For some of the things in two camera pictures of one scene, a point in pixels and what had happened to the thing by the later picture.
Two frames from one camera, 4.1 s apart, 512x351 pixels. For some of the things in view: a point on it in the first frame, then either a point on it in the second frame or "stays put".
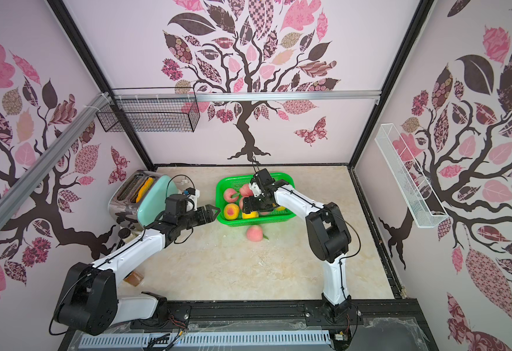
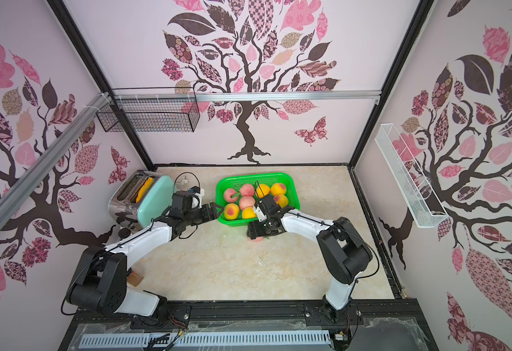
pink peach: [246, 191] stays put
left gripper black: [208, 213] stays put
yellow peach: [252, 215] stays put
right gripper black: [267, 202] -> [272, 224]
